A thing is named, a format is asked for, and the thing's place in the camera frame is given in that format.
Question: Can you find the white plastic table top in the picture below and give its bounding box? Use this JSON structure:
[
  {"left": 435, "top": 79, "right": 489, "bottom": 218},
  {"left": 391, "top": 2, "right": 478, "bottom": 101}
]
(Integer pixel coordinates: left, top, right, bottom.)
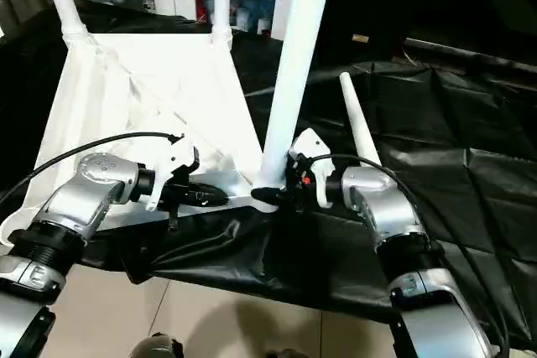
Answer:
[{"left": 0, "top": 29, "right": 281, "bottom": 251}]

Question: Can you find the dark right robot foot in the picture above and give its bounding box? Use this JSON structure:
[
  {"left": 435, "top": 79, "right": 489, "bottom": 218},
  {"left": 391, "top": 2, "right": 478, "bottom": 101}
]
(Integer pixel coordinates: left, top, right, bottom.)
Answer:
[{"left": 263, "top": 346, "right": 304, "bottom": 358}]

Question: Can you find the small white blue box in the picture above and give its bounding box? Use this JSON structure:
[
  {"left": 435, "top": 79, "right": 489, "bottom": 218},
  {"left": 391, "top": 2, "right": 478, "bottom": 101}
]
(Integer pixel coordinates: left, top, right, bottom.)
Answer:
[{"left": 236, "top": 7, "right": 252, "bottom": 33}]

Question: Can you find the dark metal rod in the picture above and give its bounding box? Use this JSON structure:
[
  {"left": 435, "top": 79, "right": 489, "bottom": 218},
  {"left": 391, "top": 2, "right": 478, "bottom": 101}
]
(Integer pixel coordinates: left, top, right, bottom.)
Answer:
[{"left": 401, "top": 36, "right": 537, "bottom": 73}]

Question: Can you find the black left camera cable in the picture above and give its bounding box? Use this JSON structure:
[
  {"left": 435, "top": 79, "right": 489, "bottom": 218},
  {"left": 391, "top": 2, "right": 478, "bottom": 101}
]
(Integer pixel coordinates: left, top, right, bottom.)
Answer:
[{"left": 0, "top": 131, "right": 186, "bottom": 217}]

